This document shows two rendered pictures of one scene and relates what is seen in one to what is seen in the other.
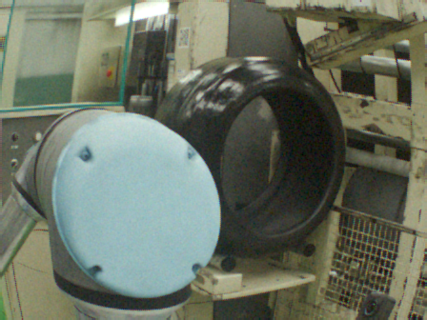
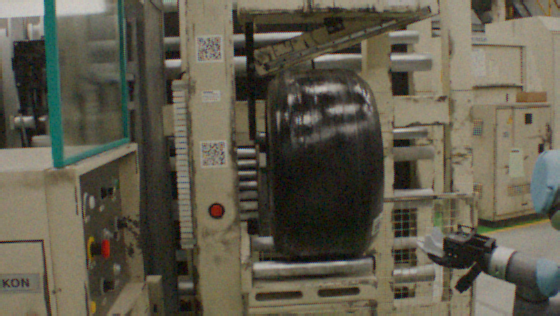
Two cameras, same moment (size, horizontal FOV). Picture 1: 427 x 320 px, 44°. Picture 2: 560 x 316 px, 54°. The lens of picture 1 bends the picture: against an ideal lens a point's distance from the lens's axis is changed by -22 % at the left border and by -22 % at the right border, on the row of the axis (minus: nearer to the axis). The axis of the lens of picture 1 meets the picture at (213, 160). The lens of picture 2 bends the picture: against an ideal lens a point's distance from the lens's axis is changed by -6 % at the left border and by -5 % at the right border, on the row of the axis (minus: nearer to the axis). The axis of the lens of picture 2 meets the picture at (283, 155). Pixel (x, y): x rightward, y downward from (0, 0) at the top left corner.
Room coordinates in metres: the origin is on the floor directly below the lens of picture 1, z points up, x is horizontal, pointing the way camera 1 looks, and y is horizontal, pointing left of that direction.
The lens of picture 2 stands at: (1.13, 1.44, 1.37)
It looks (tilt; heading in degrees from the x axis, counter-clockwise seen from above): 6 degrees down; 297
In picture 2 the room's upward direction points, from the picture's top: 2 degrees counter-clockwise
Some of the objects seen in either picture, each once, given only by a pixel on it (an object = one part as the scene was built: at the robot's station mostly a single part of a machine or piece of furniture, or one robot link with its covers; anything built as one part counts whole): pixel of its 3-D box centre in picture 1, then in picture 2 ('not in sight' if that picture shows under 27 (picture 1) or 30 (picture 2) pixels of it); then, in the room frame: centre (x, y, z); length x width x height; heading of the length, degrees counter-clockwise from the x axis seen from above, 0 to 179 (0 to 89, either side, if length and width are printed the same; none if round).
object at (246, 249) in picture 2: not in sight; (246, 256); (1.99, 0.00, 0.90); 0.40 x 0.03 x 0.10; 120
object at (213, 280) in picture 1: (195, 268); (311, 289); (1.76, 0.03, 0.84); 0.36 x 0.09 x 0.06; 30
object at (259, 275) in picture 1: (236, 273); (306, 285); (1.83, -0.09, 0.80); 0.37 x 0.36 x 0.02; 120
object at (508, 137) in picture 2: not in sight; (505, 161); (1.65, -4.88, 0.62); 0.91 x 0.58 x 1.25; 52
